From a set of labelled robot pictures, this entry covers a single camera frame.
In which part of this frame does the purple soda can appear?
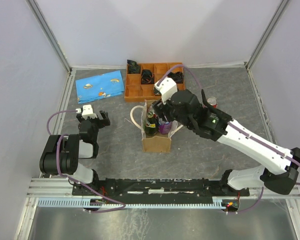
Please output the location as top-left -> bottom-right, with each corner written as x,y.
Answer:
158,119 -> 172,135

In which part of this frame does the green glass bottle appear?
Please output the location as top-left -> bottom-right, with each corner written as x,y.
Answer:
144,111 -> 159,137

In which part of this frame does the red coke can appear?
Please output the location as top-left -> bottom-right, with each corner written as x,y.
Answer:
206,96 -> 218,108

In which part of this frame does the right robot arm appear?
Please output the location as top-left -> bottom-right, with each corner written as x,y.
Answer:
153,89 -> 300,196

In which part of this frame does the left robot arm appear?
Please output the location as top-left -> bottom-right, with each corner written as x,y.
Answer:
39,105 -> 111,195

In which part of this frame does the burlap canvas tote bag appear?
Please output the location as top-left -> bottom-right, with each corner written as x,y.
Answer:
129,100 -> 183,153

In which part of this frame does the dark rolled fabric bottom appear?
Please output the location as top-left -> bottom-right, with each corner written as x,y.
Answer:
153,87 -> 162,96

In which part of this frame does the dark rolled fabric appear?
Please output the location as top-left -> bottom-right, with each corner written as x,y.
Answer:
167,71 -> 184,84
153,87 -> 162,96
141,69 -> 154,85
127,59 -> 141,74

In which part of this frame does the blue space print cloth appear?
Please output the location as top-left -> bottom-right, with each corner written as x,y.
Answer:
75,70 -> 125,104

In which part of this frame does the dark rolled fabric right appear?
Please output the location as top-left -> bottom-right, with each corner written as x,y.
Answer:
167,71 -> 184,84

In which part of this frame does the wooden compartment tray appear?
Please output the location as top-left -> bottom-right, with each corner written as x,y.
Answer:
124,62 -> 186,103

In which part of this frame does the dark rolled fabric middle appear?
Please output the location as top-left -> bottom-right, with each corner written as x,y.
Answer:
141,69 -> 154,85

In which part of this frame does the dark rolled fabric top left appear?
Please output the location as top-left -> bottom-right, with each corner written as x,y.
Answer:
127,59 -> 141,74

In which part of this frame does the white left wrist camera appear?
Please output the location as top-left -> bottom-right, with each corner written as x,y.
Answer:
81,104 -> 97,120

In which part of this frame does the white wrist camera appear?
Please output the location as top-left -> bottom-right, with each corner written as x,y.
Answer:
81,104 -> 97,120
153,77 -> 178,104

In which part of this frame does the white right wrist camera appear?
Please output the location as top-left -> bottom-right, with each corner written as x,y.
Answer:
153,77 -> 178,104

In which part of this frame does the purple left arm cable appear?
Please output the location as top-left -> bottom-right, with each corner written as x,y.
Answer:
46,108 -> 127,214

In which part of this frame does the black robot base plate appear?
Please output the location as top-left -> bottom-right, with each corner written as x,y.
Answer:
71,177 -> 251,205

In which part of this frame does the aluminium frame rail front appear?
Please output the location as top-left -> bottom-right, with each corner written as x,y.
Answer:
26,178 -> 300,200

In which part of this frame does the blue slotted cable duct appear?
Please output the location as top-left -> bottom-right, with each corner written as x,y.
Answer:
36,196 -> 231,208

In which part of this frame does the aluminium frame post left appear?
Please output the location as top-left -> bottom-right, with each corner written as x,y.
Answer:
26,0 -> 72,72

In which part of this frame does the aluminium frame post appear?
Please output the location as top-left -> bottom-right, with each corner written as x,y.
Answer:
245,0 -> 291,71
26,0 -> 72,72

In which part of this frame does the aluminium frame post right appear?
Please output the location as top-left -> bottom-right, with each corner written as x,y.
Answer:
245,0 -> 291,71

